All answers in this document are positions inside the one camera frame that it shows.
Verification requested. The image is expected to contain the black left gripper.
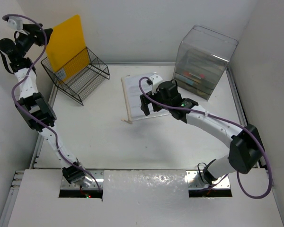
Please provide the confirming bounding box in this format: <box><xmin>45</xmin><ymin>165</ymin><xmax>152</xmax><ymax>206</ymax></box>
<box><xmin>15</xmin><ymin>24</ymin><xmax>52</xmax><ymax>57</ymax></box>

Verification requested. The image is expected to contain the yellow clip file folder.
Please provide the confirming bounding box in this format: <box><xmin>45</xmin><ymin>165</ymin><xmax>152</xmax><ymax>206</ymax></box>
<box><xmin>46</xmin><ymin>15</ymin><xmax>89</xmax><ymax>82</ymax></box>

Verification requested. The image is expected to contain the blue translucent highlighter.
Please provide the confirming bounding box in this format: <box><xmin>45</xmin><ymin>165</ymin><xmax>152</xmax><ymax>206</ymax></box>
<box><xmin>185</xmin><ymin>80</ymin><xmax>194</xmax><ymax>86</ymax></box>

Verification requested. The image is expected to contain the orange black highlighter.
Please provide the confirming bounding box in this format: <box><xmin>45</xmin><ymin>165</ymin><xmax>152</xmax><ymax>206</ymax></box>
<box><xmin>183</xmin><ymin>71</ymin><xmax>192</xmax><ymax>77</ymax></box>

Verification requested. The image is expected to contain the pink black highlighter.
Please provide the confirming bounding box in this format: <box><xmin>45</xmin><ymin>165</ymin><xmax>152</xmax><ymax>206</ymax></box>
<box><xmin>198</xmin><ymin>73</ymin><xmax>205</xmax><ymax>79</ymax></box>

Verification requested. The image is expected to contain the clear plastic drawer cabinet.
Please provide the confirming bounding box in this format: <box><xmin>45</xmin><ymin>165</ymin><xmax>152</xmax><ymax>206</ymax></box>
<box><xmin>173</xmin><ymin>25</ymin><xmax>239</xmax><ymax>100</ymax></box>

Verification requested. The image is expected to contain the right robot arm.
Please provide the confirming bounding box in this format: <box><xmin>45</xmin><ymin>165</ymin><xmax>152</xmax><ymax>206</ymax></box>
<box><xmin>140</xmin><ymin>77</ymin><xmax>263</xmax><ymax>184</ymax></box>

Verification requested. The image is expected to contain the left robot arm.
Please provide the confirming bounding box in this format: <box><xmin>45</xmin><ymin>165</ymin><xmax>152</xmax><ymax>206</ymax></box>
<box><xmin>0</xmin><ymin>20</ymin><xmax>87</xmax><ymax>186</ymax></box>

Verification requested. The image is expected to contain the white front cover panel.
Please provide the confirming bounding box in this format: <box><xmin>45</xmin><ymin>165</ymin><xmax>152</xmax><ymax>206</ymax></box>
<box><xmin>9</xmin><ymin>169</ymin><xmax>282</xmax><ymax>227</ymax></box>

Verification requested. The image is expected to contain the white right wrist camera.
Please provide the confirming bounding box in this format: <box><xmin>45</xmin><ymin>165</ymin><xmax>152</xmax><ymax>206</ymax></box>
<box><xmin>149</xmin><ymin>74</ymin><xmax>163</xmax><ymax>95</ymax></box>

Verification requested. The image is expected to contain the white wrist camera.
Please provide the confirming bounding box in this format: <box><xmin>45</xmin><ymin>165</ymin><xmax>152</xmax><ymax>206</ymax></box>
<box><xmin>7</xmin><ymin>17</ymin><xmax>23</xmax><ymax>31</ymax></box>
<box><xmin>149</xmin><ymin>74</ymin><xmax>163</xmax><ymax>95</ymax></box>

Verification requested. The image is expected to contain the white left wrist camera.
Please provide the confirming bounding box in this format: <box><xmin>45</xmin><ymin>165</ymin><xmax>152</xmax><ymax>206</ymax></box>
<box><xmin>7</xmin><ymin>17</ymin><xmax>23</xmax><ymax>31</ymax></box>

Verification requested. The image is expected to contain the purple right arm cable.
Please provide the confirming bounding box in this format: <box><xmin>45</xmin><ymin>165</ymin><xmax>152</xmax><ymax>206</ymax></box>
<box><xmin>138</xmin><ymin>76</ymin><xmax>273</xmax><ymax>199</ymax></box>

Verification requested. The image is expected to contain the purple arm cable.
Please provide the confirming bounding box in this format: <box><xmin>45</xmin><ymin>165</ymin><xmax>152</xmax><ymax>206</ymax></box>
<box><xmin>2</xmin><ymin>14</ymin><xmax>102</xmax><ymax>192</ymax></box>
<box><xmin>138</xmin><ymin>76</ymin><xmax>273</xmax><ymax>199</ymax></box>

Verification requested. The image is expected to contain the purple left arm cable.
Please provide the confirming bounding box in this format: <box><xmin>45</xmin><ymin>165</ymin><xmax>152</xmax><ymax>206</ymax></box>
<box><xmin>2</xmin><ymin>14</ymin><xmax>102</xmax><ymax>192</ymax></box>

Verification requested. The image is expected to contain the black wire mesh rack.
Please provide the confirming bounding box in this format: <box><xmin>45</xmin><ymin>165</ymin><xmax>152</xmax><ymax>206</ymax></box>
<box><xmin>41</xmin><ymin>47</ymin><xmax>110</xmax><ymax>106</ymax></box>

